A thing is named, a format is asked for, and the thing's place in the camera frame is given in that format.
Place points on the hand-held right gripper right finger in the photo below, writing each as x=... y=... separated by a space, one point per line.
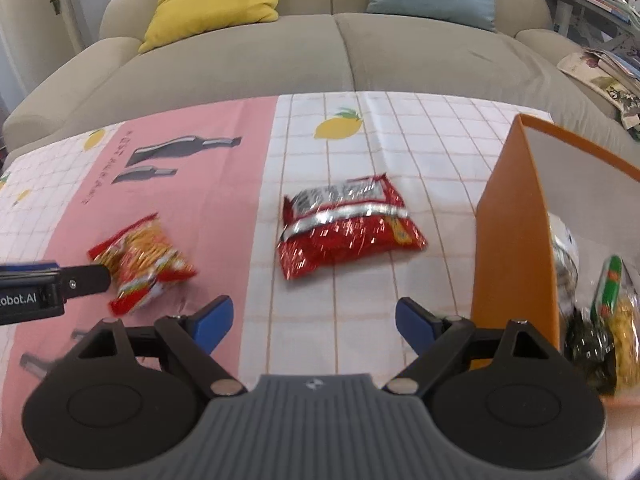
x=415 y=327

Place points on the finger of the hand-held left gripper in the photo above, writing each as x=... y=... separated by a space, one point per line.
x=87 y=280

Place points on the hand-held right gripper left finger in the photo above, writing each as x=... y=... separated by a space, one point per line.
x=215 y=322

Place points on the red stick snack bag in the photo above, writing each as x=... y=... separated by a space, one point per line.
x=145 y=255

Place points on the red foil snack bag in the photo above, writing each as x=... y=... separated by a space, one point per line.
x=350 y=240

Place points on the orange cardboard box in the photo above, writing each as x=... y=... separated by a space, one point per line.
x=510 y=260

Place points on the black snack packet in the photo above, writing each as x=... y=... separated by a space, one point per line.
x=587 y=345

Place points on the green sausage stick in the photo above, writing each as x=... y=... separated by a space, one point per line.
x=607 y=285

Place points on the yellow snack packet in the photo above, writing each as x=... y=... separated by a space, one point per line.
x=627 y=340

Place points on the pink and white printed tablecloth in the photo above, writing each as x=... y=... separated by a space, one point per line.
x=350 y=135

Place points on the white door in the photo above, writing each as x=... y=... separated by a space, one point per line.
x=30 y=35

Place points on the beige sofa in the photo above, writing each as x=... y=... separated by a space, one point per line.
x=300 y=50

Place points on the yellow cushion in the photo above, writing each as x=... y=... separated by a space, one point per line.
x=215 y=0

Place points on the pile of magazines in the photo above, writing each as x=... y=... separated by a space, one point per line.
x=605 y=80

